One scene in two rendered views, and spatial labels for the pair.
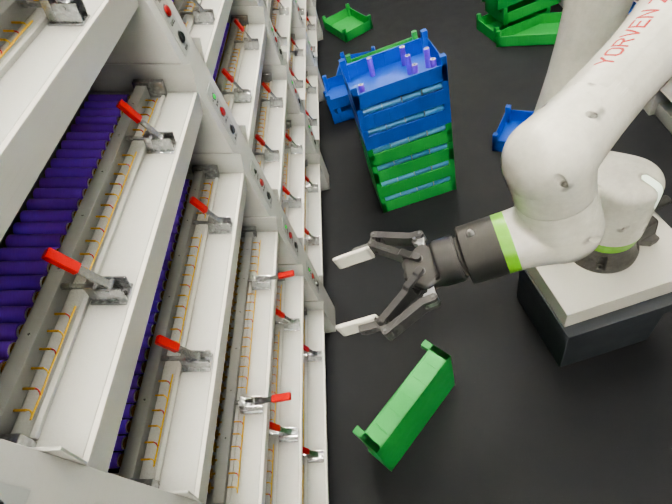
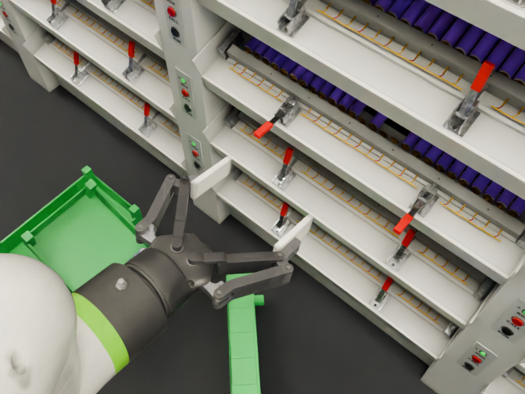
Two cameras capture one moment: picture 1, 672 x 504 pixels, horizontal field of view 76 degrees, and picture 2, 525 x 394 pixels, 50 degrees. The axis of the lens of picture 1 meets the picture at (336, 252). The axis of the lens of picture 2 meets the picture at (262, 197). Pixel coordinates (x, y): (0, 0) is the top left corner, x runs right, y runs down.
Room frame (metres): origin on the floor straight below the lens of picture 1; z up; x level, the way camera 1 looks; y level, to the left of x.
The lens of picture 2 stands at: (0.59, -0.34, 1.28)
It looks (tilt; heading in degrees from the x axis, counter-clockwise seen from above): 58 degrees down; 115
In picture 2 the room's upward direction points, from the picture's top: straight up
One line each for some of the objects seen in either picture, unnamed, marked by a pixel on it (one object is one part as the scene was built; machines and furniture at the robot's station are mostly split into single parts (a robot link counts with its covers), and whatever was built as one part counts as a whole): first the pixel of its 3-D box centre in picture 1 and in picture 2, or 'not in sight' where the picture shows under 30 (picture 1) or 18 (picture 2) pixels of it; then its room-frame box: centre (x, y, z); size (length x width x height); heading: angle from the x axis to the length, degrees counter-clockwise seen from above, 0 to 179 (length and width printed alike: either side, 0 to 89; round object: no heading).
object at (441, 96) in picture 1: (395, 91); not in sight; (1.26, -0.40, 0.44); 0.30 x 0.20 x 0.08; 82
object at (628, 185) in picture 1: (610, 200); not in sight; (0.49, -0.57, 0.49); 0.16 x 0.13 x 0.19; 23
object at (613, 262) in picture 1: (624, 228); not in sight; (0.49, -0.63, 0.37); 0.26 x 0.15 x 0.06; 95
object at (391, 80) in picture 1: (391, 69); not in sight; (1.26, -0.40, 0.52); 0.30 x 0.20 x 0.08; 82
